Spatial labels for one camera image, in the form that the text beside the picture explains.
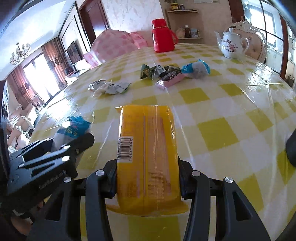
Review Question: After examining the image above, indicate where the clear rice cracker bag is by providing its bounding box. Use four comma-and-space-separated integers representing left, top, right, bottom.
51, 116, 91, 152

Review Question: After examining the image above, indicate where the clear bread packet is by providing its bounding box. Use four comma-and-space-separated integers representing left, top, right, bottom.
93, 81, 112, 97

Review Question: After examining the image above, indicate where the white green snack packet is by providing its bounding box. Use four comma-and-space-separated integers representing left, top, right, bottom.
105, 82, 130, 95

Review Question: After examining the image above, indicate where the yellow biscuit package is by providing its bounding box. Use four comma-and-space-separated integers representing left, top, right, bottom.
107, 105, 188, 217

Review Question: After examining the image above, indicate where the grey candy packet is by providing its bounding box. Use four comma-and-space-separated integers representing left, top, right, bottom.
152, 65, 166, 78

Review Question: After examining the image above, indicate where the pink chocolate snack packet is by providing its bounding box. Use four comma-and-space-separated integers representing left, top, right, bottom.
155, 71, 187, 89

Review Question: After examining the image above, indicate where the yellow green candy packet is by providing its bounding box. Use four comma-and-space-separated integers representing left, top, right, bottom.
164, 65, 182, 73

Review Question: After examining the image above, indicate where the blue seed snack bag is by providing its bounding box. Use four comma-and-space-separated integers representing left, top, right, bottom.
181, 59, 211, 79

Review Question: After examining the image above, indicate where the beige sofa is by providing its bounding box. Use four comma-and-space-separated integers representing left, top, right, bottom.
7, 103, 38, 150

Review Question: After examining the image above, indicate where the yellow green checkered tablecloth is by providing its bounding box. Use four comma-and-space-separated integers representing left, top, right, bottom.
32, 44, 295, 240

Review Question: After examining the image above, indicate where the pink checkered covered chair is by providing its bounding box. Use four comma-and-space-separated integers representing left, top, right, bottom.
83, 30, 148, 67

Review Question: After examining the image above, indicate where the red thermos jug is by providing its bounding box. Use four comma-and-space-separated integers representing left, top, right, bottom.
152, 19, 178, 53

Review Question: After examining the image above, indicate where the wooden corner shelf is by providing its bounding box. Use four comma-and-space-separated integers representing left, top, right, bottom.
165, 1, 203, 44

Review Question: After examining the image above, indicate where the white ornate chair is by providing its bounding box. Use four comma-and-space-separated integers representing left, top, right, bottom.
226, 20, 267, 63

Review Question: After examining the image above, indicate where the white floral teapot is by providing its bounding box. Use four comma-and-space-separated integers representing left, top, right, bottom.
215, 28, 249, 60

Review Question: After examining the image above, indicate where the wall television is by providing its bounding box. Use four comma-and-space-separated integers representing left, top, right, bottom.
66, 41, 82, 64

